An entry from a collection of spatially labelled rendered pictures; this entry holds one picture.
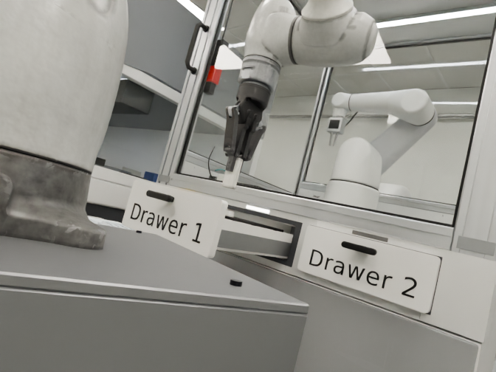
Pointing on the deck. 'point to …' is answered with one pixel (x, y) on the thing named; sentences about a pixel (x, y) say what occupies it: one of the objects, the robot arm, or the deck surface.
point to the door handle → (193, 46)
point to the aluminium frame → (436, 232)
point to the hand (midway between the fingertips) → (232, 173)
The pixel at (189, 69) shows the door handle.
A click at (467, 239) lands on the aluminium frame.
